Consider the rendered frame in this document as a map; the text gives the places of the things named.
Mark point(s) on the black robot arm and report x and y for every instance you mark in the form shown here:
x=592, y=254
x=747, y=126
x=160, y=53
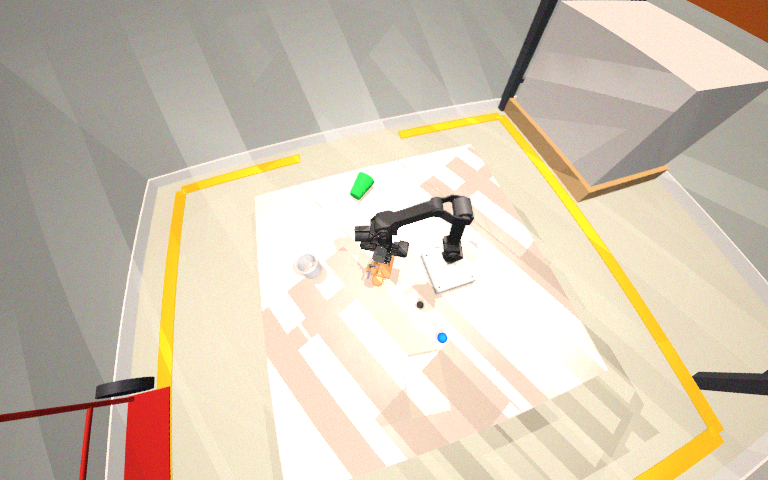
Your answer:
x=385, y=224

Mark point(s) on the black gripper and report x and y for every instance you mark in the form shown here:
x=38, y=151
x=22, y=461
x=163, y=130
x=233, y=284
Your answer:
x=399, y=249

